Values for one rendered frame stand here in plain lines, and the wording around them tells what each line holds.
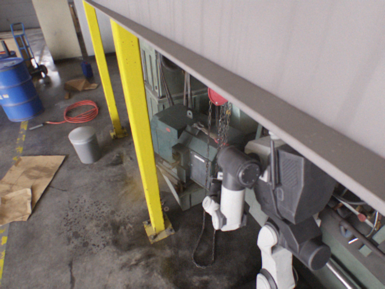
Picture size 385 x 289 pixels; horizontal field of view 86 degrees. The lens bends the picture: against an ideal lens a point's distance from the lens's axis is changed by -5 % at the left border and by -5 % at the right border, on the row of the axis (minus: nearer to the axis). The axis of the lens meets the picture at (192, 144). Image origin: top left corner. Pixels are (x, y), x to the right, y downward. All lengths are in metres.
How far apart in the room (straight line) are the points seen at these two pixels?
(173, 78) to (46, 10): 5.30
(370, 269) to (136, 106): 1.56
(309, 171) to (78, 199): 2.26
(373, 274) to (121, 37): 1.75
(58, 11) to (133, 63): 6.03
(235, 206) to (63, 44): 6.78
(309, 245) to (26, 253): 2.18
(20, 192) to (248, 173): 2.62
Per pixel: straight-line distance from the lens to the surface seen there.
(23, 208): 2.80
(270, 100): 0.29
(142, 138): 1.32
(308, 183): 0.79
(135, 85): 1.16
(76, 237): 2.31
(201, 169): 1.69
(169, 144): 1.86
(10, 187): 3.15
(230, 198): 0.83
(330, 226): 1.67
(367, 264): 1.64
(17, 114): 4.46
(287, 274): 1.31
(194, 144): 1.66
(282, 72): 0.29
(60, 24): 7.12
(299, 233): 0.98
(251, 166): 0.72
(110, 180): 2.65
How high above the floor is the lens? 1.82
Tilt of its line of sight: 38 degrees down
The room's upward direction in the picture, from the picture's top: straight up
